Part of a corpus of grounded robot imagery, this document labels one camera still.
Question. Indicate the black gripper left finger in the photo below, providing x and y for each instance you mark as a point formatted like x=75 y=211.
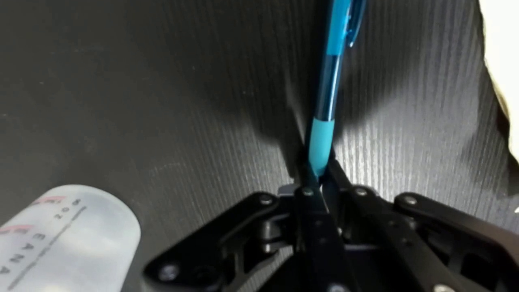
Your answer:
x=226 y=252

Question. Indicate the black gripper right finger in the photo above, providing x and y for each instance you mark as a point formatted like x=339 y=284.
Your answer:
x=416 y=244

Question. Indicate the blue pen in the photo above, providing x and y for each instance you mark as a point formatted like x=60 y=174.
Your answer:
x=343 y=25

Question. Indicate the clear plastic cup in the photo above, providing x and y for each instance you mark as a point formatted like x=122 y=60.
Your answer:
x=70 y=239

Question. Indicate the beige napkin middle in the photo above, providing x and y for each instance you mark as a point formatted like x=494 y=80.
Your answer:
x=502 y=59

